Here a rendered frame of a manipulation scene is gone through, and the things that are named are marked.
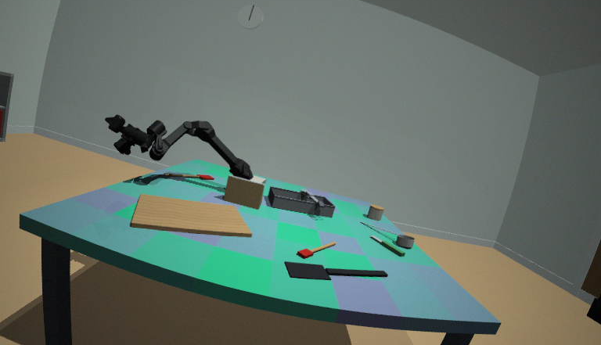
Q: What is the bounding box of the grey saucepan with long handle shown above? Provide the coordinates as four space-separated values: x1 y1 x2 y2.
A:
380 228 414 248

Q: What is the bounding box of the grey cylinder with tan top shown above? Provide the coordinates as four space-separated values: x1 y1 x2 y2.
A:
367 205 383 221

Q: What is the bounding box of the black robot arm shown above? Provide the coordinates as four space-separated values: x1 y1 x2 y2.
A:
114 120 254 180

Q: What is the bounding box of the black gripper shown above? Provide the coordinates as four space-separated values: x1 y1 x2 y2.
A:
105 115 141 144

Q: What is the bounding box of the black spatula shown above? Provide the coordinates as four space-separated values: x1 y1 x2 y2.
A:
285 261 387 280

